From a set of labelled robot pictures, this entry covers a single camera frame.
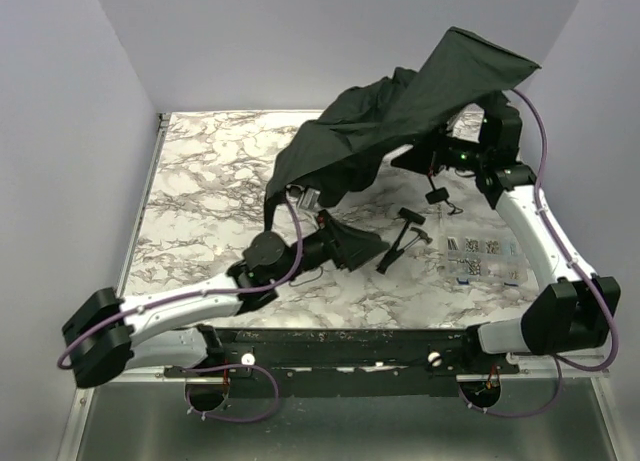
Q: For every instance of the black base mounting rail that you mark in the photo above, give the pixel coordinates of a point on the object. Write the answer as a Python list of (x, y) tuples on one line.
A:
[(260, 362)]

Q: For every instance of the black folding umbrella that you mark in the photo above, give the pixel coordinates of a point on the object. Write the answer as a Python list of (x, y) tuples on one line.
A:
[(341, 150)]

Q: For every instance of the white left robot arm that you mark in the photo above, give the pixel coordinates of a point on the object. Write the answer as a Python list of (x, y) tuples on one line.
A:
[(109, 334)]

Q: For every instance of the clear plastic screw box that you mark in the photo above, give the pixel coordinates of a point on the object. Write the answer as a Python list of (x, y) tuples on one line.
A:
[(482, 255)]

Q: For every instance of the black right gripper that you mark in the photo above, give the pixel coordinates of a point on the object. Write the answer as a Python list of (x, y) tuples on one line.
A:
[(417, 157)]

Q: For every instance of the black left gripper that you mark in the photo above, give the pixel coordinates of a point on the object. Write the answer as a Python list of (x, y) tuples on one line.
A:
[(338, 245)]

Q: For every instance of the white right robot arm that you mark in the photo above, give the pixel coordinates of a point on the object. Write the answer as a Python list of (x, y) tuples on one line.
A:
[(575, 307)]

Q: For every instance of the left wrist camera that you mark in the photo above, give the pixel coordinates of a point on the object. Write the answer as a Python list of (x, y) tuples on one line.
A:
[(306, 197)]

